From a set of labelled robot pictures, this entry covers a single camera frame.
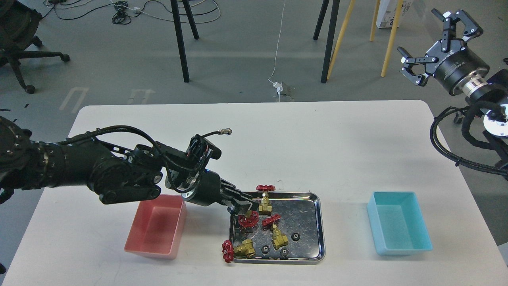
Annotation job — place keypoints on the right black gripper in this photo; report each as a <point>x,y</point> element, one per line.
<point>448,60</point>

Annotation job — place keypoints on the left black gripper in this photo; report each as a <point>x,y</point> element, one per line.
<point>213,189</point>

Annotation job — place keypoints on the brass valve red handle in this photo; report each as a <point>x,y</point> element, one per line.
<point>279,239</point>
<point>265,207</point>
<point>248,221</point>

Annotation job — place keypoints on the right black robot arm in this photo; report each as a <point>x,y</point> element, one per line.
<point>483,120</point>

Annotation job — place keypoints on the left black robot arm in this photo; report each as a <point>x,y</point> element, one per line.
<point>120,164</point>

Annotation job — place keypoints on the brass valve bottom left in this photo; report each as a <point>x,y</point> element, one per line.
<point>244,249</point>

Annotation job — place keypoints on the white cardboard box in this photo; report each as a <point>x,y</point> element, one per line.
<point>387,11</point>

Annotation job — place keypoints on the pink plastic box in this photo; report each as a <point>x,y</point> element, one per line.
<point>157,227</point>

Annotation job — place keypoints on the blue plastic box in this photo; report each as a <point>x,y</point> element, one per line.
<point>397,224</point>

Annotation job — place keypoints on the yellow wooden leg right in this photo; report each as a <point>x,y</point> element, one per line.
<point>391,41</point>

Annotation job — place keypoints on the yellow wooden leg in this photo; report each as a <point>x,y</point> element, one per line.
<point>374,19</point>
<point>391,41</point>
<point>340,37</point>

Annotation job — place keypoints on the metal tray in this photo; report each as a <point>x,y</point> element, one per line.
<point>301,213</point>

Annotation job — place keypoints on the yellow wooden leg middle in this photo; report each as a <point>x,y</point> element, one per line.
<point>374,19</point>

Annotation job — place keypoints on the yellow wooden leg left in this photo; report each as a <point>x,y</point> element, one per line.
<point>340,37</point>

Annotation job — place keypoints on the black stand leg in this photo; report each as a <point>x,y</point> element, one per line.
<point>331,34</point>

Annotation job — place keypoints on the black tripod legs left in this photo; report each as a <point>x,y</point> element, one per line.
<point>179,33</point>

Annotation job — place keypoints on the black office chair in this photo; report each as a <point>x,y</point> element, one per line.
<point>18,27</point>

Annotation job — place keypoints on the brass valve top red handle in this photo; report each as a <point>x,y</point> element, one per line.
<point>265,207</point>

